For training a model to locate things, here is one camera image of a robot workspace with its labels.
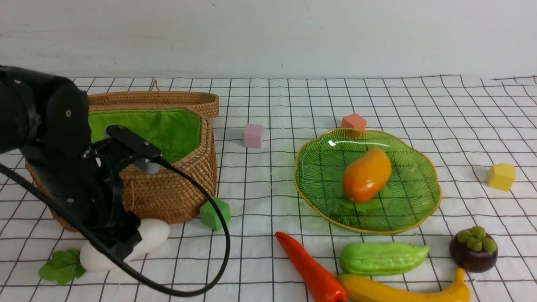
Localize pink foam cube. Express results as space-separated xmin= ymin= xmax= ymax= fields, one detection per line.
xmin=243 ymin=124 xmax=263 ymax=149

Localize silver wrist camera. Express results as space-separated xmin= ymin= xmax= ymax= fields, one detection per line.
xmin=99 ymin=125 xmax=162 ymax=174

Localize yellow banana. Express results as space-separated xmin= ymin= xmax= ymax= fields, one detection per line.
xmin=337 ymin=268 xmax=471 ymax=302

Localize black cable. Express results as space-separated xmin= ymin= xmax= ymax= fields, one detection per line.
xmin=0 ymin=157 xmax=231 ymax=298

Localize green glass leaf plate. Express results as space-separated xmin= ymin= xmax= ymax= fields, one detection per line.
xmin=294 ymin=128 xmax=442 ymax=235

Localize woven rattan basket green lining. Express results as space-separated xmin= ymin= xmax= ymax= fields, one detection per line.
xmin=26 ymin=104 xmax=217 ymax=232

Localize woven rattan basket lid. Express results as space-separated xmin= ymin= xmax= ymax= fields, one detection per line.
xmin=88 ymin=80 xmax=220 ymax=118

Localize white black grid tablecloth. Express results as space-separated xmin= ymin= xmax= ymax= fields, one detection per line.
xmin=0 ymin=75 xmax=537 ymax=302

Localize orange carrot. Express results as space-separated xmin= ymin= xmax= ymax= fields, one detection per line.
xmin=274 ymin=232 xmax=348 ymax=302

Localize orange foam cube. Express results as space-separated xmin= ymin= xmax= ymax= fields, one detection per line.
xmin=341 ymin=113 xmax=368 ymax=131

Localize yellow foam cube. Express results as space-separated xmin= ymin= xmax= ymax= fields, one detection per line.
xmin=487 ymin=163 xmax=516 ymax=192

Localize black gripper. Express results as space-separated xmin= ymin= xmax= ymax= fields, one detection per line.
xmin=25 ymin=139 xmax=142 ymax=260

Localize green foam cube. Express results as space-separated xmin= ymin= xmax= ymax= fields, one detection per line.
xmin=200 ymin=197 xmax=231 ymax=232

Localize white radish with green leaves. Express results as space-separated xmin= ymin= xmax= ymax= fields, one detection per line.
xmin=38 ymin=219 xmax=171 ymax=286

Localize dark purple mangosteen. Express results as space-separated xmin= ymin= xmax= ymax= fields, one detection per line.
xmin=449 ymin=226 xmax=498 ymax=273

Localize green bitter gourd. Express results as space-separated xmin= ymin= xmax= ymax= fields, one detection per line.
xmin=339 ymin=242 xmax=429 ymax=276

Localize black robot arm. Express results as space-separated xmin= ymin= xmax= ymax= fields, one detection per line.
xmin=1 ymin=65 xmax=141 ymax=260

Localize orange yellow mango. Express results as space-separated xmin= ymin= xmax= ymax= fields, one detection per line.
xmin=342 ymin=148 xmax=392 ymax=204

